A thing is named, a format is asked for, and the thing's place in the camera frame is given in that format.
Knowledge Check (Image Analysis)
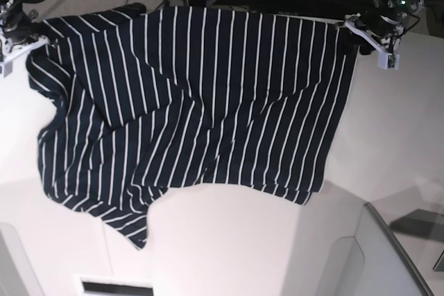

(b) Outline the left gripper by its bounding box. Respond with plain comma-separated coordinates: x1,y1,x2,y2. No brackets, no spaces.
346,31,373,55

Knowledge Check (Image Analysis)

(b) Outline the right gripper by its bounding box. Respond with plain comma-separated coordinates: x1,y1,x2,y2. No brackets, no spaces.
3,18,55,49

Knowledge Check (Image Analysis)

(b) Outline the navy white striped t-shirt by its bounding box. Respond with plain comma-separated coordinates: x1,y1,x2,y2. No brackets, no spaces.
26,4,357,249

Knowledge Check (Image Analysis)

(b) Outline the white slotted panel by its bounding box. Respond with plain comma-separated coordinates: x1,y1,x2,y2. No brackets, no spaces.
74,275,155,296

